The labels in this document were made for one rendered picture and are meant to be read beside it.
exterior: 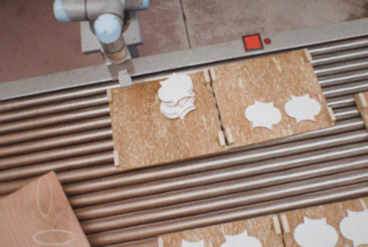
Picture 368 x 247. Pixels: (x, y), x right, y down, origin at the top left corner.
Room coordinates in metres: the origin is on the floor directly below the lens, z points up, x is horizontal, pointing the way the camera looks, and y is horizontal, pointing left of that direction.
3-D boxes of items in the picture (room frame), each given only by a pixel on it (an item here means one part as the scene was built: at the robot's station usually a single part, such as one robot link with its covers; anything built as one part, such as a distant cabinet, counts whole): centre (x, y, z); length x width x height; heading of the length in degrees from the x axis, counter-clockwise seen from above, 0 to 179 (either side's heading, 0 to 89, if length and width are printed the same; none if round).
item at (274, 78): (0.67, -0.34, 0.93); 0.41 x 0.35 x 0.02; 94
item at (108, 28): (0.76, 0.19, 1.34); 0.09 x 0.08 x 0.11; 172
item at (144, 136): (0.64, 0.08, 0.93); 0.41 x 0.35 x 0.02; 93
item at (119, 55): (0.76, 0.20, 1.26); 0.08 x 0.08 x 0.05
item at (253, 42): (0.93, -0.33, 0.92); 0.06 x 0.06 x 0.01; 2
